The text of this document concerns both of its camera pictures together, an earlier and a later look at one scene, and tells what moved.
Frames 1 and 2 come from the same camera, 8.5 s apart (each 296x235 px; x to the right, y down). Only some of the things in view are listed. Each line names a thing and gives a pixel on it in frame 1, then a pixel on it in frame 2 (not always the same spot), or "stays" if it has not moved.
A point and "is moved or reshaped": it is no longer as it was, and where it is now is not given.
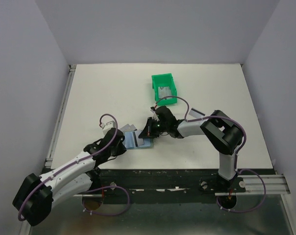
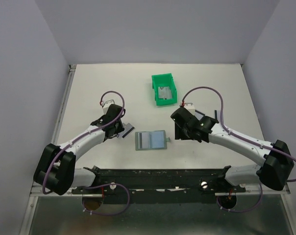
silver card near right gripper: x=195 y=112 stays
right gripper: x=148 y=131 to x=178 y=134
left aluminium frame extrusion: x=27 y=226 stays
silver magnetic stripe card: x=140 y=142 is moved or reshaped
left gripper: x=122 y=150 to x=120 y=128
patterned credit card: x=127 y=128 stays
